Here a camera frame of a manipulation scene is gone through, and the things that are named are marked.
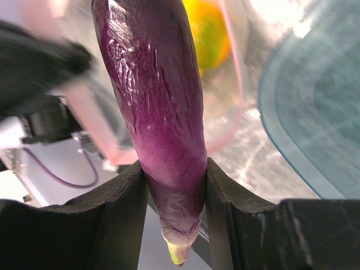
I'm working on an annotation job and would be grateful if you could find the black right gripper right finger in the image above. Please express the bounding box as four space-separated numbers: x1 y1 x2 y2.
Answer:
206 159 359 269

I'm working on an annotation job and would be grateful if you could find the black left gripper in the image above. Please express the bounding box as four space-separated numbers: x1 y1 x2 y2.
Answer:
1 21 93 145

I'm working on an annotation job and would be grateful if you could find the clear zip top bag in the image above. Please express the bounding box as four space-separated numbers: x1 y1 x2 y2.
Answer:
16 0 282 167

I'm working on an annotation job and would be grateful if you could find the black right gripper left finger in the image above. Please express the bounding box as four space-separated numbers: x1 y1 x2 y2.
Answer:
1 162 148 269

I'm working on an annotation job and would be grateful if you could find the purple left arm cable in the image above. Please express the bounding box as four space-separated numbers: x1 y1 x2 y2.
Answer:
22 147 99 188

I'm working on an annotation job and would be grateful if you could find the yellow green mango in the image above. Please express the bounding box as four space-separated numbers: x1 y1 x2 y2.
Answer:
183 0 231 75

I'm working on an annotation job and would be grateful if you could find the teal plastic tray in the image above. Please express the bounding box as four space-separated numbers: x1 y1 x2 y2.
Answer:
258 1 359 199

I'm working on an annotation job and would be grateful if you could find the purple eggplant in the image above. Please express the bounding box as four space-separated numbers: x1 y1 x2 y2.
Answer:
91 1 207 266

